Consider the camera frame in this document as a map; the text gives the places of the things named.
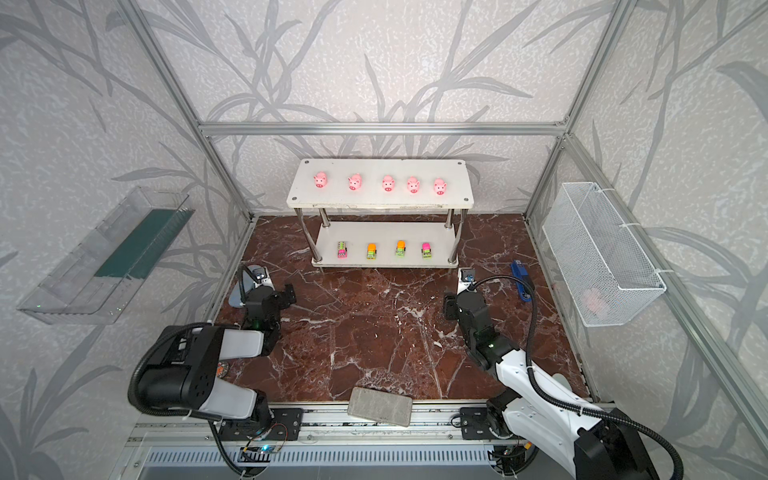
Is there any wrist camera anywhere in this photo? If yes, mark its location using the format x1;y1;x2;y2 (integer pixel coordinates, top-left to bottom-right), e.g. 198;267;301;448
457;268;476;294
249;265;274;288

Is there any grey blue glasses case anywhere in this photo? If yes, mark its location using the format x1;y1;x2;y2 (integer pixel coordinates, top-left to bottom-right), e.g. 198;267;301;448
228;265;256;308

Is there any white two-tier shelf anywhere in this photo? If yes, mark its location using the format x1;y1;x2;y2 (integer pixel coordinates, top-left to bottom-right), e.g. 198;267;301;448
286;158;474;268

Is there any pink green toy truck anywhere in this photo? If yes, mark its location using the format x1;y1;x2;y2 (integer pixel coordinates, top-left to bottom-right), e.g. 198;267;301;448
337;241;348;259

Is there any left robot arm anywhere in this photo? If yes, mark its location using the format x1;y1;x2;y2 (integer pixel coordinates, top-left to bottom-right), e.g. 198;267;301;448
127;284;297;434

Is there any pink item in basket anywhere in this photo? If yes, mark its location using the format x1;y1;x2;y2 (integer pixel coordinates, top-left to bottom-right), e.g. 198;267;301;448
582;288;610;319

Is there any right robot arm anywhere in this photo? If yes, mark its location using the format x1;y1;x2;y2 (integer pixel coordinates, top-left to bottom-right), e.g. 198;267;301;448
443;269;684;479

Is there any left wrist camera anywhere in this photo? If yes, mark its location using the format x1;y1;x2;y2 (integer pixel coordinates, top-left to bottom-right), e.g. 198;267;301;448
249;265;274;288

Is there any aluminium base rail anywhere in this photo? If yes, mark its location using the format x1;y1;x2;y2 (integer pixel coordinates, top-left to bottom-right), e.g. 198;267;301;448
122;400;631;448

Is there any small round orange object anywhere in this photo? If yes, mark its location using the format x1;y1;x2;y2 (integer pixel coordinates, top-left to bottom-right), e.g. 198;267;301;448
216;362;230;379

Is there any pink toy pig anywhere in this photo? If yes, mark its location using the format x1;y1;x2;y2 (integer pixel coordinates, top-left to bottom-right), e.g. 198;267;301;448
382;175;395;192
348;174;362;191
406;176;420;194
433;178;447;196
313;171;328;188

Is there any white wire mesh basket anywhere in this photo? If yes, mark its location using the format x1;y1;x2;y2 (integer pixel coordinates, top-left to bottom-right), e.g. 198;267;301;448
543;182;666;327

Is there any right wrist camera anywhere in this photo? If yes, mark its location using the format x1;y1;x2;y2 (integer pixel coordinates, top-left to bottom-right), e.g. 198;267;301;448
457;268;476;294

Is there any clear plastic wall bin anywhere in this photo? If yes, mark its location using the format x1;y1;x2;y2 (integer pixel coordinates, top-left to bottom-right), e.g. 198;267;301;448
17;187;194;325

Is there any pink green mixer truck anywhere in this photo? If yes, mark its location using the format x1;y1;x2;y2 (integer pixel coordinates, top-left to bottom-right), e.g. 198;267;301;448
421;242;432;259

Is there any blue stapler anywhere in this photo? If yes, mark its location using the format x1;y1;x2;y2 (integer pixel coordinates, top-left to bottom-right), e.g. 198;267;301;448
510;259;535;302

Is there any orange green toy truck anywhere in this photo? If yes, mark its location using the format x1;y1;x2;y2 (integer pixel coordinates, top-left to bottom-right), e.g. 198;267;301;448
366;243;378;260

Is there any pale green soap bar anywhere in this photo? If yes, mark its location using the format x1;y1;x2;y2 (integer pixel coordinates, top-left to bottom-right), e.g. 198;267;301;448
552;373;572;391

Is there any grey sponge block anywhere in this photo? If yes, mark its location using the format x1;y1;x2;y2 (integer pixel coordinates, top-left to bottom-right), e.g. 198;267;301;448
347;387;413;427

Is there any orange green mixer truck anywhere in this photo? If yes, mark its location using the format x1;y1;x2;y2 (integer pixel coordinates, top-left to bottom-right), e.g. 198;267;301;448
395;240;407;258

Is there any green circuit board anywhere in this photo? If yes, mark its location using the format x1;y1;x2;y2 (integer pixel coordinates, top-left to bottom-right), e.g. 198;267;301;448
239;444;282;463

